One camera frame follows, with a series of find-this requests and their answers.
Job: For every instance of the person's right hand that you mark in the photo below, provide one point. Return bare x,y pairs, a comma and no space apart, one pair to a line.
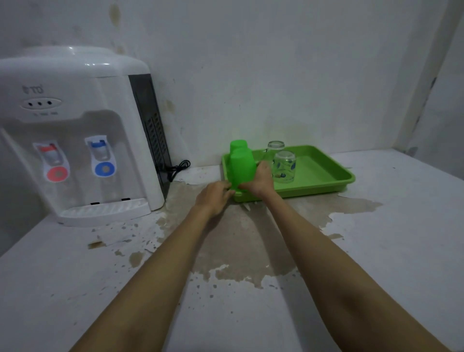
261,183

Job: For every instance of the person's left hand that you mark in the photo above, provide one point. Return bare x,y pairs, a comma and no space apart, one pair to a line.
212,197

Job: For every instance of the person's left thumb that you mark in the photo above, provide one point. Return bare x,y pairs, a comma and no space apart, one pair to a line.
223,185

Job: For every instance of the person's right thumb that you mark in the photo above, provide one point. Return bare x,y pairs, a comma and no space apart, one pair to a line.
246,186

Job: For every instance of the green plastic cup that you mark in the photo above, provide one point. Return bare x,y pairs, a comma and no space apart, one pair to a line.
242,168
238,144

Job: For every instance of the person's left forearm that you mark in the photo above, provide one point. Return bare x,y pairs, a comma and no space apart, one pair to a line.
152,283

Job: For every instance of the person's right forearm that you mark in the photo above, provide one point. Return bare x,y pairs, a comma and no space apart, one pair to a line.
333,279

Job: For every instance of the clear glass with blue print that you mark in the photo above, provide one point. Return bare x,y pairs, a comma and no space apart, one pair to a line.
284,166

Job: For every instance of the clear drinking glass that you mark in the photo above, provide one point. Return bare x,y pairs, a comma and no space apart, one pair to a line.
274,146

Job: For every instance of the green plastic tray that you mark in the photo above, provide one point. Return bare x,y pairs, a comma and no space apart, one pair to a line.
315,174

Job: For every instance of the white dispenser drip tray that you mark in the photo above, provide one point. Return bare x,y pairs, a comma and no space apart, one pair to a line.
105,209

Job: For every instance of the blue dispenser tap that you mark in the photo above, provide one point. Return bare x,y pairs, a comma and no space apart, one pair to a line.
101,156

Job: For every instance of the white water dispenser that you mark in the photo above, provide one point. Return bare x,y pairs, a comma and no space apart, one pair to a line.
108,90

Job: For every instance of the red dispenser tap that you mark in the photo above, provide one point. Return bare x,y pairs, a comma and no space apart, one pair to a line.
53,159

